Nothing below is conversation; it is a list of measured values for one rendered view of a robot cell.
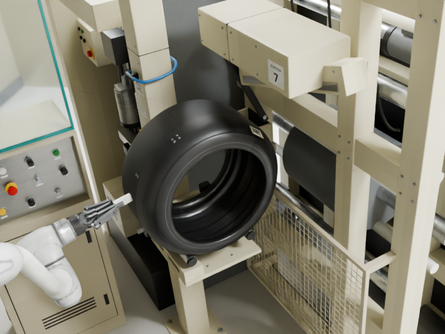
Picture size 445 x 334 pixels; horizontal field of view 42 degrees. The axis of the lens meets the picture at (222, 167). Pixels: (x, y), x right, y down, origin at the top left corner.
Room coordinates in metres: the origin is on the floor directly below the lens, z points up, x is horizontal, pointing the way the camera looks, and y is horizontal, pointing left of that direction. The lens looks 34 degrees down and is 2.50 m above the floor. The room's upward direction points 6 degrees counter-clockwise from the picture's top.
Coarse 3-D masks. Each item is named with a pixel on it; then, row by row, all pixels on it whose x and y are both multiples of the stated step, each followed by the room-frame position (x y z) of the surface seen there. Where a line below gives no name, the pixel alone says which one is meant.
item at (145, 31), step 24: (120, 0) 2.16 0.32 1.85; (144, 0) 2.09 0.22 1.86; (144, 24) 2.09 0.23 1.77; (144, 48) 2.08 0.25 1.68; (168, 48) 2.12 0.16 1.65; (144, 72) 2.07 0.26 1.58; (144, 96) 2.08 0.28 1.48; (168, 96) 2.11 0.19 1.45; (144, 120) 2.13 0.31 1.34; (168, 264) 2.17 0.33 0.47; (192, 288) 2.10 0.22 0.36; (192, 312) 2.09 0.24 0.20
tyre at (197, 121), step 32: (160, 128) 1.84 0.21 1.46; (192, 128) 1.78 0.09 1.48; (224, 128) 1.79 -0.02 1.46; (256, 128) 1.87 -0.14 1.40; (128, 160) 1.83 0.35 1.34; (160, 160) 1.70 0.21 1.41; (192, 160) 1.70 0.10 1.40; (224, 160) 2.11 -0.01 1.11; (256, 160) 2.03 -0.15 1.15; (128, 192) 1.77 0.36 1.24; (160, 192) 1.65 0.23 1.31; (224, 192) 2.05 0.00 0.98; (256, 192) 1.96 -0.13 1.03; (160, 224) 1.64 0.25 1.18; (192, 224) 1.94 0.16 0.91; (224, 224) 1.91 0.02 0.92
